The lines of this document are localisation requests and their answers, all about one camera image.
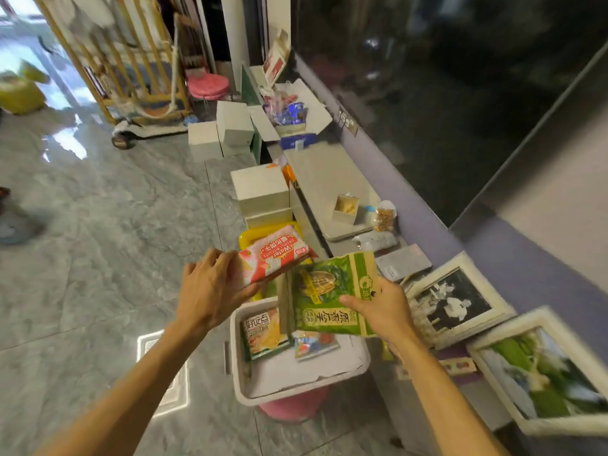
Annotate person's left hand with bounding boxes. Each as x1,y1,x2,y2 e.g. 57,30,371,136
175,248,262,333

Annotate person's right hand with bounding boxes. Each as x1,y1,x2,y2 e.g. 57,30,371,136
339,277,422,357

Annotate green chips snack packet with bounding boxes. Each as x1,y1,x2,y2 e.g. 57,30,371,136
241,307,291,362

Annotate red-white wafer packet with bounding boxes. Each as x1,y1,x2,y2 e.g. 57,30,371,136
230,225,318,290

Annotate white blue snack packet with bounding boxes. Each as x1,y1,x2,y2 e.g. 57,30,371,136
292,329,341,362

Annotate white snack basket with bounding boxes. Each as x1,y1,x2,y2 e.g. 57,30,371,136
224,296,371,408

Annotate person's right forearm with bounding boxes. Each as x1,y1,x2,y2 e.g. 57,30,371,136
389,341,512,456

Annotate person's left forearm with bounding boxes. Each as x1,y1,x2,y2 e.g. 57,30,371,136
35,322,211,456

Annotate wooden stick rack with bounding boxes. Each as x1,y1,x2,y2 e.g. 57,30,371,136
408,298,436,348

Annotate grey flat packet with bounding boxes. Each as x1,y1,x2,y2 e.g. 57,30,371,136
375,243,433,283

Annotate yellow toy sand tray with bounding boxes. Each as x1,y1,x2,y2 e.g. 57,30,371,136
238,222,315,302

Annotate purple paper sheet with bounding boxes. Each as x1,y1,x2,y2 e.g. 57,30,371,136
434,344,477,389

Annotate silver foil packet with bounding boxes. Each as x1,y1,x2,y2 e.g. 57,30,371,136
352,230,399,254

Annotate wooden strip red marks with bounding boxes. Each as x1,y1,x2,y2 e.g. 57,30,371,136
396,357,478,381

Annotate white closed box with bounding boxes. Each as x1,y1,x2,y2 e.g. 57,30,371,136
187,120,224,163
230,163,291,218
244,207,295,229
216,100,256,157

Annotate small open white box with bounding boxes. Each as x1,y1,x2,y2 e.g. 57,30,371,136
331,193,360,226

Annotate grey flat board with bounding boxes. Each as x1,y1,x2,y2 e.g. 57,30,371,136
284,141,383,243

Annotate white kick scooter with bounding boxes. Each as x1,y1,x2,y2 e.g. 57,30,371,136
111,119,189,151

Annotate blue tissue box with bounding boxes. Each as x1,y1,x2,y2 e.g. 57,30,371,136
279,132,319,151

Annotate blue toys pile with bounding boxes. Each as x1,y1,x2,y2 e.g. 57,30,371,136
263,92,307,127

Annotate small grey trash can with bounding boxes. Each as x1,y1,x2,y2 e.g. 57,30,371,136
0,187,47,246

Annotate pink round stool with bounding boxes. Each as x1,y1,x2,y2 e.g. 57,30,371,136
186,72,232,103

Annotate green board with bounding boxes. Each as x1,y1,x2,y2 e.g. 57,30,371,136
239,63,265,165

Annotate open white carton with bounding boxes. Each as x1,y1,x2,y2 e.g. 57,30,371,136
248,79,333,143

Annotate black television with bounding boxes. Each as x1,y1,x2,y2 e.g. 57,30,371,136
290,0,608,229

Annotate red white card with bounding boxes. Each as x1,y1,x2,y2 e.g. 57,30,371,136
262,28,291,89

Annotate wooden baby crib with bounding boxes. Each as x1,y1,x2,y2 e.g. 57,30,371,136
30,0,192,125

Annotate yellow toy stool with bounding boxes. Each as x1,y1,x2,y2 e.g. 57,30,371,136
0,59,52,115

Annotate white cloth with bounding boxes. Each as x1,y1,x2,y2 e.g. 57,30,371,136
47,0,116,30

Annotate black white photo frame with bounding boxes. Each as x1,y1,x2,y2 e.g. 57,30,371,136
406,251,517,351

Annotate green landscape photo frame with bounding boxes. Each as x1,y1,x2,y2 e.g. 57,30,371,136
466,306,608,438

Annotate wall socket panel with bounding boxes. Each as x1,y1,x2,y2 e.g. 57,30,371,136
337,106,360,137

